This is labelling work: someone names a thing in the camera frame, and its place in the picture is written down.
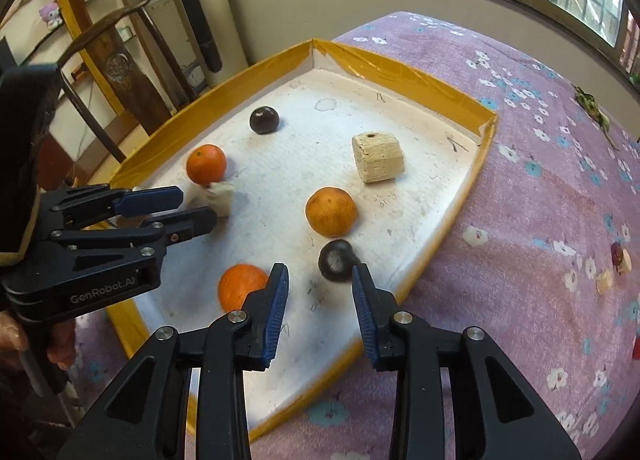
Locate bright orange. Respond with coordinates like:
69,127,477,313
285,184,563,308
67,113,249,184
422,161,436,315
186,144,228,187
217,263,271,314

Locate dark wooden chair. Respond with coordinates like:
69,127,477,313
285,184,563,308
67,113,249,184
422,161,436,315
57,0,198,165

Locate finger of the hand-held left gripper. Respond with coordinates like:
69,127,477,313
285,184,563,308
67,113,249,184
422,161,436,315
50,185,185,228
47,206,218,263

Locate yellow-edged white foam tray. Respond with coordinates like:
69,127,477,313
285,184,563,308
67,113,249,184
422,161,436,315
102,38,501,443

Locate yellow wooden door frame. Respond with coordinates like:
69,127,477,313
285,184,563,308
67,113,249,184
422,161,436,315
52,0,96,73

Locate person's left hand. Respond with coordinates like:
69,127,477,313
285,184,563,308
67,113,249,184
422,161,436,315
0,312,77,372

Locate black tube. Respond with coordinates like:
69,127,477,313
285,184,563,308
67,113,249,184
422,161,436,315
160,0,223,73

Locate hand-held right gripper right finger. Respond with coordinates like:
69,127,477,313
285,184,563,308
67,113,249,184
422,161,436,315
351,263,583,460

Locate green leaves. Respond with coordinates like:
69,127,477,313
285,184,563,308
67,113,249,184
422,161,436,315
572,84,621,151

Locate pale yellowish orange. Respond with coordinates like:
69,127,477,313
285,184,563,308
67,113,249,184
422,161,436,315
305,187,358,238

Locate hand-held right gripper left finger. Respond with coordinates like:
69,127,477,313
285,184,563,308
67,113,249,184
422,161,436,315
56,262,291,460

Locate purple plush toy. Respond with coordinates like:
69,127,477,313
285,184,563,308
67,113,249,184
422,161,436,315
39,0,65,30

